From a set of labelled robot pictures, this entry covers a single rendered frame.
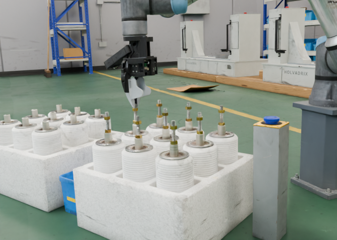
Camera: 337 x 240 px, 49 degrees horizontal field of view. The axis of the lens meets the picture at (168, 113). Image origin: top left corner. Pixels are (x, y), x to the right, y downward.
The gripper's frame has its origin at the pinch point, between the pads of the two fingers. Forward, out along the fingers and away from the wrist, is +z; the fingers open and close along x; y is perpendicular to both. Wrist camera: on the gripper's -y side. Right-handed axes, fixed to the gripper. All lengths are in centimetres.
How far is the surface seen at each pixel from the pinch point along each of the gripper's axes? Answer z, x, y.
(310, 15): -53, 630, -74
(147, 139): 11.0, -0.9, 5.2
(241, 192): 25.3, 6.1, 32.7
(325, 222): 35, 17, 54
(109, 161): 13.8, -15.4, 2.2
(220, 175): 16.8, -4.7, 31.1
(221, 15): -68, 691, -272
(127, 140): 10.6, -4.8, 0.6
